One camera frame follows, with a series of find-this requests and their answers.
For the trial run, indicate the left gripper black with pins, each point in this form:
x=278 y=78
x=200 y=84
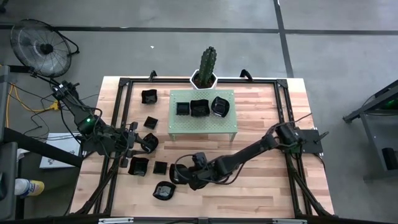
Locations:
x=124 y=141

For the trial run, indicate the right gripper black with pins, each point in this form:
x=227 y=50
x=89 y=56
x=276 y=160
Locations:
x=205 y=175

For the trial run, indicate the black leaf shaped plate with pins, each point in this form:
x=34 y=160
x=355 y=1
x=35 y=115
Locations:
x=220 y=107
x=164 y=190
x=153 y=140
x=177 y=175

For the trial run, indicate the black wavy square plate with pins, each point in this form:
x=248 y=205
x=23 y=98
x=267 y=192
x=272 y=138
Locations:
x=149 y=96
x=200 y=108
x=138 y=165

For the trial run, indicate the small black square plate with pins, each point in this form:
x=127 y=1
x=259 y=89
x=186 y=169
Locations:
x=160 y=167
x=183 y=108
x=150 y=122

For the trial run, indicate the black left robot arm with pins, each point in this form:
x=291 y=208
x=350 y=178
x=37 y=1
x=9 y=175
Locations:
x=76 y=107

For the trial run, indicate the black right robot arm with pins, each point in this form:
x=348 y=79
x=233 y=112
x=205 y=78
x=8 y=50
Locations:
x=248 y=154

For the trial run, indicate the green perforated metal stand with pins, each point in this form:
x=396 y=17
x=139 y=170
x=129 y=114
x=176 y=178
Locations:
x=202 y=124

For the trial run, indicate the white printed box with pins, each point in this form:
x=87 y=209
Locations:
x=59 y=155

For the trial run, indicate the white hexagonal plant pot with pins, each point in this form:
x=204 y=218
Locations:
x=193 y=80

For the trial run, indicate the green cactus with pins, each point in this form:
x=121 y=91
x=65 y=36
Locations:
x=207 y=65

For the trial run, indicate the white and yellow bottle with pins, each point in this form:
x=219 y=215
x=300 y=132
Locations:
x=34 y=188

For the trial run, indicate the black side bench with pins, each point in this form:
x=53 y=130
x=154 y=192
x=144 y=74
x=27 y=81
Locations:
x=6 y=171

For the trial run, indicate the black floor fan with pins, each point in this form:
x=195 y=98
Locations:
x=46 y=48

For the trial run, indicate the grey metal cart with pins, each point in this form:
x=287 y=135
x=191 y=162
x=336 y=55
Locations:
x=372 y=143

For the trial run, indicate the small black box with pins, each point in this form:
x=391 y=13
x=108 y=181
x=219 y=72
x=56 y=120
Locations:
x=390 y=158

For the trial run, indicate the black metal table frame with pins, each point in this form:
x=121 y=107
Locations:
x=155 y=80

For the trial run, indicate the silver aluminium bracket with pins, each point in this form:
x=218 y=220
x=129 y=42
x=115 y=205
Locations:
x=289 y=221
x=115 y=220

